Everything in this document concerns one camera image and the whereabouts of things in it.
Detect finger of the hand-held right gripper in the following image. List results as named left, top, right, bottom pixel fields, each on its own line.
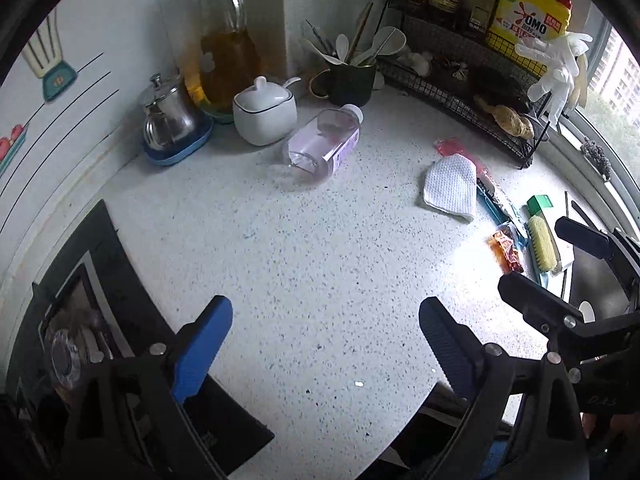
left=554, top=216, right=640, bottom=271
left=497, top=272, right=586, bottom=341

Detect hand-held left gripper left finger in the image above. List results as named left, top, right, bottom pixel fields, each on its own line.
left=60, top=295, right=276, bottom=480

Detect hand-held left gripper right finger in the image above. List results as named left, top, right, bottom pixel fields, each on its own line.
left=419, top=296, right=591, bottom=480

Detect green white carton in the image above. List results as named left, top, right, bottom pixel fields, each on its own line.
left=526, top=194, right=576, bottom=273

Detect small orange sachet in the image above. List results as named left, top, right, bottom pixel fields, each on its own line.
left=487, top=225, right=526, bottom=273

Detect blue striped wrapper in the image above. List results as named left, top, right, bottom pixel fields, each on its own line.
left=475, top=177, right=528, bottom=251

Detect white textured wipe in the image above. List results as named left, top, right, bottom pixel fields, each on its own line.
left=422, top=153, right=478, bottom=223

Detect red plastic wrapper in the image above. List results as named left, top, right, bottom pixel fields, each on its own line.
left=435, top=137, right=481, bottom=171

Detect clear purple-label bottle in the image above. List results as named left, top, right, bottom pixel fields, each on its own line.
left=282, top=104, right=364, bottom=183

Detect steel sink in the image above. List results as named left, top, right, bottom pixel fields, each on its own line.
left=562, top=190, right=640, bottom=321

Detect yellow scrub brush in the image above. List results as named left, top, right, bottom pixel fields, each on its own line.
left=525, top=215, right=563, bottom=276

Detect black gas stove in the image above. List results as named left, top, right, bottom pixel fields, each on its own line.
left=5, top=199, right=276, bottom=478

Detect ginger root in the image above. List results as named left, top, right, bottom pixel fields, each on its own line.
left=474, top=94, right=535, bottom=139

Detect window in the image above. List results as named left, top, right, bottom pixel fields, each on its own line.
left=545, top=10, right=640, bottom=201

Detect cream rubber glove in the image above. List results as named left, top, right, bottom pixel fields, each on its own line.
left=572, top=52, right=591, bottom=108

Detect white rubber glove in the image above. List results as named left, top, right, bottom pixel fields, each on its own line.
left=515, top=31, right=593, bottom=126

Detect blue saucer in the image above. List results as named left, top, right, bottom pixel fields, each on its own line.
left=141, top=115, right=215, bottom=167

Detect yellow detergent bottle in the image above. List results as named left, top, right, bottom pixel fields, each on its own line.
left=487, top=0, right=581, bottom=53

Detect steel teapot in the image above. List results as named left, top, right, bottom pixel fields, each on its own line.
left=137, top=72, right=203, bottom=151

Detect garlic bulbs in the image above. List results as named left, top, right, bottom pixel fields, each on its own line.
left=402, top=50, right=432, bottom=76

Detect white sugar bowl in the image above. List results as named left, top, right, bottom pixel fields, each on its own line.
left=232, top=76, right=302, bottom=147

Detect dark utensil cup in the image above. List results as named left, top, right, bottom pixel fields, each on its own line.
left=312, top=57, right=378, bottom=107

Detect glass oil jar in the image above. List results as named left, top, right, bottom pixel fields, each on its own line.
left=182, top=0, right=262, bottom=123

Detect brown chopsticks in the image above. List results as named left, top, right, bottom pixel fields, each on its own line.
left=347, top=1, right=375, bottom=61

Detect black wire rack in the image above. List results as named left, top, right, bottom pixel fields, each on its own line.
left=378, top=0, right=556, bottom=170

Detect kitchen wall decal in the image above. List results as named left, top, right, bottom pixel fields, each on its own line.
left=0, top=7, right=121, bottom=196

